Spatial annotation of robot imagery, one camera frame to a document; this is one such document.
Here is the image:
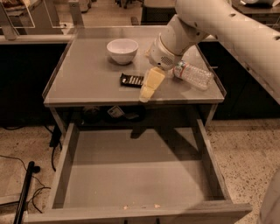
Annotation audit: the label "dark chocolate bar wrapper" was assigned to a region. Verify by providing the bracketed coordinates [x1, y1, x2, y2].
[120, 73, 144, 88]

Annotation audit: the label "grey open top drawer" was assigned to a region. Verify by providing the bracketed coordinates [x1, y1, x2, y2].
[24, 120, 252, 224]

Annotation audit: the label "black floor cable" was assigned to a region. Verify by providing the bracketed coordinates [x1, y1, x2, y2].
[0, 125, 64, 214]

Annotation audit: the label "clear plastic water bottle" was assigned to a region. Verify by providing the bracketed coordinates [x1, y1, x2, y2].
[172, 60, 214, 90]

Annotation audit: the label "dark items under tabletop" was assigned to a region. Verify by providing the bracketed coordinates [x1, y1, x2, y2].
[81, 106, 146, 123]

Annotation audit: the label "grey cabinet table frame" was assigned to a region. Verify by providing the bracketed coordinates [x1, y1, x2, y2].
[44, 25, 225, 135]

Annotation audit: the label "white ceramic bowl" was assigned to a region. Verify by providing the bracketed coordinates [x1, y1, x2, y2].
[107, 38, 138, 65]

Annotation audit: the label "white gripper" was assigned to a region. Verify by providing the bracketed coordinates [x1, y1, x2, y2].
[139, 35, 182, 102]

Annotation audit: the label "white horizontal rail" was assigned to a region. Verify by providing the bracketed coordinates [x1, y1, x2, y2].
[0, 34, 75, 45]

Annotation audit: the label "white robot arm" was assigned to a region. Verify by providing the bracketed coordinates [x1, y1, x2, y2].
[148, 0, 280, 103]

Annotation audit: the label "black pole on floor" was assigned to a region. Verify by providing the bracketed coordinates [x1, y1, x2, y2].
[13, 161, 39, 224]

